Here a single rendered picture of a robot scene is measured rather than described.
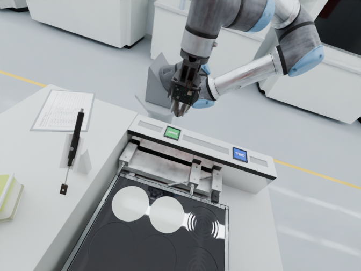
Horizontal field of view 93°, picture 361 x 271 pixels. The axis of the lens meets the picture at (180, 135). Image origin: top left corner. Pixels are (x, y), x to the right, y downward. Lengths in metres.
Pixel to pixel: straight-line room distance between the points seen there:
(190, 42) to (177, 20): 2.72
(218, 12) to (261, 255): 0.68
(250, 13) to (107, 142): 0.49
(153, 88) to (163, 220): 0.64
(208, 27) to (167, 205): 0.46
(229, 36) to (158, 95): 2.29
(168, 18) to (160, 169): 2.75
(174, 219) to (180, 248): 0.07
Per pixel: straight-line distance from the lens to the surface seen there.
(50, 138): 0.62
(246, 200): 0.76
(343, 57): 3.88
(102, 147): 0.56
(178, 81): 0.43
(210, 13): 0.40
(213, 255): 0.55
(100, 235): 0.52
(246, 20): 0.46
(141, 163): 0.63
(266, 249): 0.73
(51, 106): 0.72
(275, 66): 0.78
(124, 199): 0.54
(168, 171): 0.62
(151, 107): 0.95
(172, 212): 0.54
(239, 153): 0.67
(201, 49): 0.42
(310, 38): 0.80
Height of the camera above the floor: 1.40
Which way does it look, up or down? 44 degrees down
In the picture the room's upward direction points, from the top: 19 degrees clockwise
